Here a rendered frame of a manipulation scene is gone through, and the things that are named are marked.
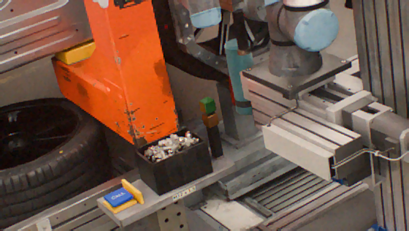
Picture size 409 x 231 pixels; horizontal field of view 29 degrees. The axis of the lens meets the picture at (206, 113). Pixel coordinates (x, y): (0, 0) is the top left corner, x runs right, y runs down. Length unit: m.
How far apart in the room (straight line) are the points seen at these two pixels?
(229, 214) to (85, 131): 0.62
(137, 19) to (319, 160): 0.81
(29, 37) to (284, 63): 1.09
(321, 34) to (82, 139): 1.11
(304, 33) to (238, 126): 1.17
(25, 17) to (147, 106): 0.61
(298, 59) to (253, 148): 0.97
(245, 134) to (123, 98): 0.75
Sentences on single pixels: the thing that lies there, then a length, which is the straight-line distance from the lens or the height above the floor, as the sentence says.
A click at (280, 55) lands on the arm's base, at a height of 0.88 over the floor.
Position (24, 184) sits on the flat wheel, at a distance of 2.74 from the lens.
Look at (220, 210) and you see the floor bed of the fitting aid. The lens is 3.05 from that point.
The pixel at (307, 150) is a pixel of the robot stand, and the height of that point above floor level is 0.72.
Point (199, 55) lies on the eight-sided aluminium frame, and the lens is 2.76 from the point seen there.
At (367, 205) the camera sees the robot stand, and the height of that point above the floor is 0.21.
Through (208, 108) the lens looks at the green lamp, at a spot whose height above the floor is 0.64.
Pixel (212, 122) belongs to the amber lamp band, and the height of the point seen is 0.59.
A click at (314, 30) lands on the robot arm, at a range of 2.03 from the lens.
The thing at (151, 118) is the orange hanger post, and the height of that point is 0.61.
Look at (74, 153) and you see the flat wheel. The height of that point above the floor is 0.49.
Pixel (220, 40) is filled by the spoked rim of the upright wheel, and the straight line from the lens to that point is 2.93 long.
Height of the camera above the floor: 1.73
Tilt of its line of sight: 26 degrees down
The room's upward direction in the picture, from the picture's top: 12 degrees counter-clockwise
